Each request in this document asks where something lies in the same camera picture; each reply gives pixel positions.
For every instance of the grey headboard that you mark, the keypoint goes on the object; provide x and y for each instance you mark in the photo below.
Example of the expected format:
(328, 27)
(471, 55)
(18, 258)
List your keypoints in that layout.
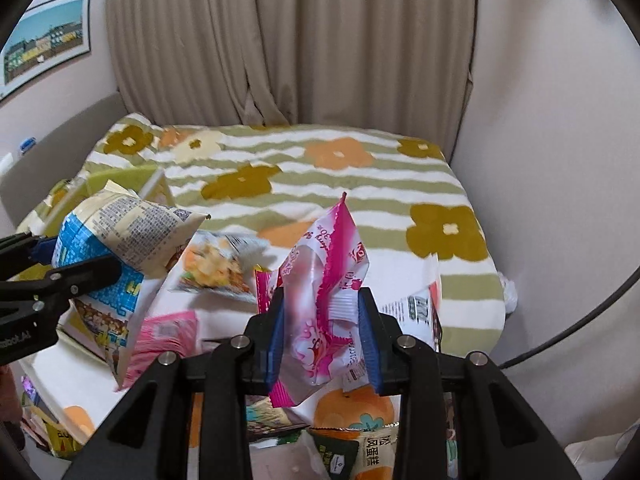
(58, 156)

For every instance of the pink white snack packet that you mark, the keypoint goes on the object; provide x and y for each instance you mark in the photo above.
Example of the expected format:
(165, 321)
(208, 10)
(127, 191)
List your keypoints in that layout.
(318, 338)

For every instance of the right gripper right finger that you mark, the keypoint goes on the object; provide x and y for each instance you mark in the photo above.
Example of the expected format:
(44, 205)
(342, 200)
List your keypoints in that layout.
(378, 333)

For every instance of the floral striped quilt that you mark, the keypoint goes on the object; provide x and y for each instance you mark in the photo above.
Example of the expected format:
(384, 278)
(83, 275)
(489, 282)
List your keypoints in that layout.
(274, 182)

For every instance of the pink striped snack bag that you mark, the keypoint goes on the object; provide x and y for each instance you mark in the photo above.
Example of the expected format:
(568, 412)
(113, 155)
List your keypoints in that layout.
(174, 332)

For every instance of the beige curtain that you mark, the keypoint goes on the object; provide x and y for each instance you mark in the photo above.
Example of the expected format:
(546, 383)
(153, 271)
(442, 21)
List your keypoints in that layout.
(401, 66)

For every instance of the white corn roll bag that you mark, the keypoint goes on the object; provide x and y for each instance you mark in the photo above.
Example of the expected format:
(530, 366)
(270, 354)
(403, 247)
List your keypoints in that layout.
(417, 315)

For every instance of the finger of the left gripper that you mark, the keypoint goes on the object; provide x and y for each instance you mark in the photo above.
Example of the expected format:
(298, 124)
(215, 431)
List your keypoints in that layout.
(77, 279)
(22, 251)

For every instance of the blue white item on headboard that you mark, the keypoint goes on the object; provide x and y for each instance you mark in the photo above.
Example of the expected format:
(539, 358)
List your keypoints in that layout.
(27, 145)

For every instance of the orange persimmon snack bag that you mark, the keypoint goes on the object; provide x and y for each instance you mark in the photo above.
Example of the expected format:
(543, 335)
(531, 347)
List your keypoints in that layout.
(355, 434)

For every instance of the popcorn picture snack bag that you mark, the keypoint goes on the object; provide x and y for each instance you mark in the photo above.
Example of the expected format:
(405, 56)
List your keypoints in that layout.
(221, 263)

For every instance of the framed town picture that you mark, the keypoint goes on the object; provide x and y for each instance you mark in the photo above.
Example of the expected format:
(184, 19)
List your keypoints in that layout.
(46, 36)

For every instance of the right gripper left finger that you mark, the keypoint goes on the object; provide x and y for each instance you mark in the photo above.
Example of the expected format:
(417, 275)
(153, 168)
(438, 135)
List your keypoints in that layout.
(266, 332)

